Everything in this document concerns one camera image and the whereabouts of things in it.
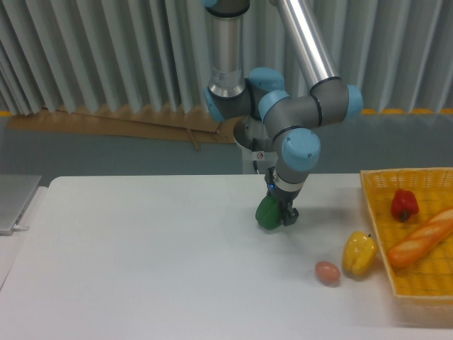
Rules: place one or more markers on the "orange baguette bread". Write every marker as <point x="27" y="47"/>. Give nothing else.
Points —
<point x="420" y="241"/>

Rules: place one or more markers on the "yellow bell pepper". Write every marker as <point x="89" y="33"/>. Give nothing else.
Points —
<point x="359" y="253"/>

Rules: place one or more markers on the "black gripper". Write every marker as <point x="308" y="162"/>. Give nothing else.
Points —
<point x="285" y="193"/>

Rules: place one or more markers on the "red bell pepper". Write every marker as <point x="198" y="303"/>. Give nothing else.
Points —
<point x="404" y="205"/>

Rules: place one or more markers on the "yellow woven basket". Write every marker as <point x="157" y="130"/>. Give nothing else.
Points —
<point x="428" y="281"/>

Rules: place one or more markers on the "brown cardboard sheet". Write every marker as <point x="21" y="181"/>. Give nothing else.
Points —
<point x="196" y="126"/>

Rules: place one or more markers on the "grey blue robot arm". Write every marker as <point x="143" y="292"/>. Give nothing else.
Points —
<point x="261" y="97"/>

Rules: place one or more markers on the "green bell pepper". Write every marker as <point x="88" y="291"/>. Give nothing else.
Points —
<point x="268" y="213"/>

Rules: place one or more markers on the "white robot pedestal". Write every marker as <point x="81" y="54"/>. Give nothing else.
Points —
<point x="257" y="154"/>

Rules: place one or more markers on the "silver laptop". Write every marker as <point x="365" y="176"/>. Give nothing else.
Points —
<point x="17" y="191"/>

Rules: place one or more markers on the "brown egg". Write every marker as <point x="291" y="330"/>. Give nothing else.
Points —
<point x="327" y="272"/>

